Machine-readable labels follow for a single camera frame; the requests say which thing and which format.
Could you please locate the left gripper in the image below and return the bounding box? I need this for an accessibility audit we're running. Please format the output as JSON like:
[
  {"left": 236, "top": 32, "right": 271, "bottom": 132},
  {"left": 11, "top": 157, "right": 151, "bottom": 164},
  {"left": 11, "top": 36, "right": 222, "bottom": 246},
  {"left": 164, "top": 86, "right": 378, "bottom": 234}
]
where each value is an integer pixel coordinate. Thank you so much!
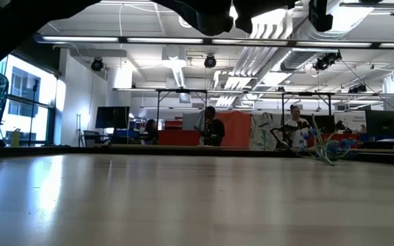
[{"left": 233, "top": 0, "right": 334, "bottom": 33}]

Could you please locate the sparse blue flower spray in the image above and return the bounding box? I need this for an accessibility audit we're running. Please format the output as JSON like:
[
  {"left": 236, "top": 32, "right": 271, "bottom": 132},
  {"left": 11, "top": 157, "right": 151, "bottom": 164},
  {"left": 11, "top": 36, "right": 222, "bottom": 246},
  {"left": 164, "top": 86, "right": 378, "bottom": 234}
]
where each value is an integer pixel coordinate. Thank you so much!
[{"left": 298, "top": 114, "right": 359, "bottom": 167}]

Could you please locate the black ceiling spotlight cluster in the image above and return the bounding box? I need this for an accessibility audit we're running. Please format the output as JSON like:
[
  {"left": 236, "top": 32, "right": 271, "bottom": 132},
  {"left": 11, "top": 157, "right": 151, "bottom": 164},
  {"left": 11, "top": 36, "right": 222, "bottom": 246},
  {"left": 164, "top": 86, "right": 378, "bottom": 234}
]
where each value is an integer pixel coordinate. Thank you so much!
[{"left": 312, "top": 50, "right": 343, "bottom": 72}]

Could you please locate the black computer monitor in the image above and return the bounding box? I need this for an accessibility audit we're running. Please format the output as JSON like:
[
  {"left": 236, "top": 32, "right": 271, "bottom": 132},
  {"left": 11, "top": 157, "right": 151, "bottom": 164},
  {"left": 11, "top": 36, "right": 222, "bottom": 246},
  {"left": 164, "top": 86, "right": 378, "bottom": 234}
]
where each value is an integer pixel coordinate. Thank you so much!
[
  {"left": 95, "top": 106, "right": 131, "bottom": 130},
  {"left": 314, "top": 114, "right": 336, "bottom": 135},
  {"left": 365, "top": 109, "right": 394, "bottom": 136}
]

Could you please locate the white sign board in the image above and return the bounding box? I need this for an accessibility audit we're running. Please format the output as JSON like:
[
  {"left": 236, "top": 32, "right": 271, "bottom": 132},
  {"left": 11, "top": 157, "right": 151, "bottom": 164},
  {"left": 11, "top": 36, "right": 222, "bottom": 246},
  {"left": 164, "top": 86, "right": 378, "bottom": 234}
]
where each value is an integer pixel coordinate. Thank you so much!
[{"left": 333, "top": 111, "right": 367, "bottom": 133}]

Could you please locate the person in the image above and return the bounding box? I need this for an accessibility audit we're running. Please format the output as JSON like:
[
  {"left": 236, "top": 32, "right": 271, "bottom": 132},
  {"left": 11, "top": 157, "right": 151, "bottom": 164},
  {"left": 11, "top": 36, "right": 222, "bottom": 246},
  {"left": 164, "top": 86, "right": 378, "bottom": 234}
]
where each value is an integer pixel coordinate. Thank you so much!
[
  {"left": 283, "top": 104, "right": 313, "bottom": 148},
  {"left": 194, "top": 105, "right": 226, "bottom": 147},
  {"left": 142, "top": 118, "right": 159, "bottom": 146}
]

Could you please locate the grey-white patterned sheet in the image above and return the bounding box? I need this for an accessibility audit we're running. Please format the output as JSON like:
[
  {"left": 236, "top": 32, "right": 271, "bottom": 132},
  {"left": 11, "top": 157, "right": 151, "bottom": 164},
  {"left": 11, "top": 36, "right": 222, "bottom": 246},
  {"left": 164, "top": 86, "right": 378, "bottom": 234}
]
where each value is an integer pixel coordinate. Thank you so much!
[{"left": 250, "top": 112, "right": 289, "bottom": 151}]

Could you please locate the orange partition panel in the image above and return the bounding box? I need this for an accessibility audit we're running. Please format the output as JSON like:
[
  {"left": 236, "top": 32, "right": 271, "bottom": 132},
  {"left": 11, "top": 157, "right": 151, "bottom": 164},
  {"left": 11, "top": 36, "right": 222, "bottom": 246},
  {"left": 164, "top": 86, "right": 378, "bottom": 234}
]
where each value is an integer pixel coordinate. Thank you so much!
[{"left": 215, "top": 110, "right": 252, "bottom": 149}]

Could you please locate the long LED light bar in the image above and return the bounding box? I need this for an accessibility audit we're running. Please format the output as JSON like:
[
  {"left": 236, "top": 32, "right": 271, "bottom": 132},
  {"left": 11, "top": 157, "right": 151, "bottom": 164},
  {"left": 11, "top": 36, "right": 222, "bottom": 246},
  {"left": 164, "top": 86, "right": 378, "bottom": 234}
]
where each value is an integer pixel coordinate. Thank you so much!
[{"left": 32, "top": 33, "right": 394, "bottom": 49}]

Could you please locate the red box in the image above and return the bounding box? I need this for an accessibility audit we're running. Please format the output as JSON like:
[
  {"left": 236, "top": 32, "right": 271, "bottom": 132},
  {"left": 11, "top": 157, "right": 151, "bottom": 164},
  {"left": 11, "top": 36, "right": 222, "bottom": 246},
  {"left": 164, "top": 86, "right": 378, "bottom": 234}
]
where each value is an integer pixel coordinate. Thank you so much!
[{"left": 164, "top": 120, "right": 183, "bottom": 131}]

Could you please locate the red partition panel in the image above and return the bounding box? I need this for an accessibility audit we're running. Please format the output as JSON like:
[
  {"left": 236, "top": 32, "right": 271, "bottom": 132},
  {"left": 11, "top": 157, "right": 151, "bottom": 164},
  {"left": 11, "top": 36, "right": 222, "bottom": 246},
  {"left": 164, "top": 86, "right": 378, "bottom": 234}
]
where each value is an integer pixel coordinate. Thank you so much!
[{"left": 158, "top": 128, "right": 202, "bottom": 147}]

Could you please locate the grey office chair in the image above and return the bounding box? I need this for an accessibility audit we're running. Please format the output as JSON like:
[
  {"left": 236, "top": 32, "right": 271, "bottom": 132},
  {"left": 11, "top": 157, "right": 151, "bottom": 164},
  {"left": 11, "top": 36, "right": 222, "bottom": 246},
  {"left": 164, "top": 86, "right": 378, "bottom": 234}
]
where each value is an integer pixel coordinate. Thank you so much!
[{"left": 82, "top": 129, "right": 102, "bottom": 148}]

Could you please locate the large window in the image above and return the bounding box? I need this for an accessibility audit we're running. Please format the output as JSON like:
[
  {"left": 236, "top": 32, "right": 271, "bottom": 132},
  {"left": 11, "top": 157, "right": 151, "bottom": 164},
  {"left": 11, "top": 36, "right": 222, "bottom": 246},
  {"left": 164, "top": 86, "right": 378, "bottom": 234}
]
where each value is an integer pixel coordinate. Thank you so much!
[{"left": 0, "top": 51, "right": 67, "bottom": 146}]

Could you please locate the black light stand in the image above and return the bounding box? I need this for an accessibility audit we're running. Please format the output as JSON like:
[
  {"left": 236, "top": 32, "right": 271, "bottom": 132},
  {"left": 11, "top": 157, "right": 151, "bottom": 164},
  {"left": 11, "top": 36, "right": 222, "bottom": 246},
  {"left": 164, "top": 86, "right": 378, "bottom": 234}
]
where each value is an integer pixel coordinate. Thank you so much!
[{"left": 28, "top": 79, "right": 40, "bottom": 147}]

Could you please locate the yellow-green bin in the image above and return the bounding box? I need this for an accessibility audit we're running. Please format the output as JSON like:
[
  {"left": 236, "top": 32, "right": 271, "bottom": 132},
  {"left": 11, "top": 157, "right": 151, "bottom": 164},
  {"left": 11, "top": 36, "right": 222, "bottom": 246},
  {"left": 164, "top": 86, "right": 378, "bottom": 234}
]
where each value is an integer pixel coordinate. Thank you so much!
[{"left": 10, "top": 128, "right": 22, "bottom": 148}]

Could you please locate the silver ventilation duct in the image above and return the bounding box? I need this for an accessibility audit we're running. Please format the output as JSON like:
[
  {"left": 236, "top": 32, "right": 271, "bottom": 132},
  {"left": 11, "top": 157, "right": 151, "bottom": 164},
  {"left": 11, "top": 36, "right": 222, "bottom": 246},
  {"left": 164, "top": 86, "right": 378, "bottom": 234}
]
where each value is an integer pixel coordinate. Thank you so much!
[{"left": 280, "top": 0, "right": 378, "bottom": 72}]

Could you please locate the thin black diagonal cable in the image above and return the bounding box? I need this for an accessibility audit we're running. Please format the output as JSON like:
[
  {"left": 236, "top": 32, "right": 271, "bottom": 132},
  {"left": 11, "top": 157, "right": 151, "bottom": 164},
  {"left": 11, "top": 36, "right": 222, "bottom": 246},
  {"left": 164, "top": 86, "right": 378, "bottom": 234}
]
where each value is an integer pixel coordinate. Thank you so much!
[{"left": 340, "top": 59, "right": 394, "bottom": 120}]

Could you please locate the black metal rig frame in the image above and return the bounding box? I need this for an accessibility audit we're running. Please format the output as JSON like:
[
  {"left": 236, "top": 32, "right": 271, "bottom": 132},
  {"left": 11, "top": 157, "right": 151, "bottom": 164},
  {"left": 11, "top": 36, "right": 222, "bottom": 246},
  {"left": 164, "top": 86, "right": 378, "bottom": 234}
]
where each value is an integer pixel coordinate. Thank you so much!
[
  {"left": 113, "top": 87, "right": 209, "bottom": 128},
  {"left": 251, "top": 90, "right": 337, "bottom": 131}
]

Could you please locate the white cable coil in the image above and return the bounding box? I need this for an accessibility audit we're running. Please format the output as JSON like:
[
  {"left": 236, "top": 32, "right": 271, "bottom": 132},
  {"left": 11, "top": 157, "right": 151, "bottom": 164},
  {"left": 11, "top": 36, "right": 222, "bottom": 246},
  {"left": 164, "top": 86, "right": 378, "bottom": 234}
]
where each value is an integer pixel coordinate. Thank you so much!
[{"left": 178, "top": 15, "right": 198, "bottom": 29}]

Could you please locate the white ceiling duct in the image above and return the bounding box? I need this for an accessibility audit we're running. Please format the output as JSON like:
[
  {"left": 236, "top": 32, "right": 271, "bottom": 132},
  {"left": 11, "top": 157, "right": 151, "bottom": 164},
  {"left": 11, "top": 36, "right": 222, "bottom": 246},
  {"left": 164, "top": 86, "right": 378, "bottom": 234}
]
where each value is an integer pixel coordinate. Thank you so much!
[{"left": 161, "top": 46, "right": 188, "bottom": 89}]

